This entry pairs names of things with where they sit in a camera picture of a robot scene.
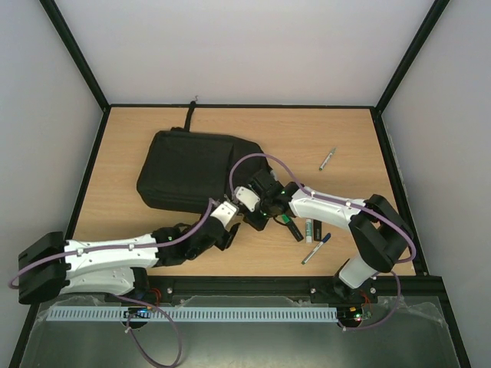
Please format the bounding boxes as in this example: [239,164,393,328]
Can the black student backpack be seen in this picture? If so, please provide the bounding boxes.
[136,101,263,213]

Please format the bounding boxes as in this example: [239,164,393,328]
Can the pink highlighter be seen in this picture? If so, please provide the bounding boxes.
[312,220,323,242]

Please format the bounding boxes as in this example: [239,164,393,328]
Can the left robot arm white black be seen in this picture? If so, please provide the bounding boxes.
[18,218,239,305]

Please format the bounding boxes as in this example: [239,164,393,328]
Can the white glue stick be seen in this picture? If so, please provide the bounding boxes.
[305,218,313,243]

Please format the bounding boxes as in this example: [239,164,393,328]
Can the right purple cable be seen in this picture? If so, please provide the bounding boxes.
[229,153,417,331]

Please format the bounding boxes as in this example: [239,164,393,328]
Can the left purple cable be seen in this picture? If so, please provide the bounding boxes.
[8,197,216,367]

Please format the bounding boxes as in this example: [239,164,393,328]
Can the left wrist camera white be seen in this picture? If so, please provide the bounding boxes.
[210,201,239,228]

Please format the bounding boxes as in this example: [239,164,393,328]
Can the blue capped marker pen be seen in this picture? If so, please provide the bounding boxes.
[301,232,331,265]

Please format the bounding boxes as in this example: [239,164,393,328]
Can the green highlighter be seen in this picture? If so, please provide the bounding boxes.
[282,215,304,242]

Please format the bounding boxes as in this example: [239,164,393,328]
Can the light blue cable duct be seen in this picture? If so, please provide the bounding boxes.
[46,306,338,323]

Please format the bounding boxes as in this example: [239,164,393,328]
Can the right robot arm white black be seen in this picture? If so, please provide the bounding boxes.
[233,169,414,301]

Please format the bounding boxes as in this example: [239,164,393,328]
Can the black frame rail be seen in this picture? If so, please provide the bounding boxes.
[127,275,448,306]

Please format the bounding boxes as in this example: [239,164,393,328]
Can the silver pen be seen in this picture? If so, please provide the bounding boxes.
[318,147,337,171]

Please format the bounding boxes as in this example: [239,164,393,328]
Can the purple cable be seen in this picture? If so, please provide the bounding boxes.
[8,197,216,367]
[229,153,417,331]

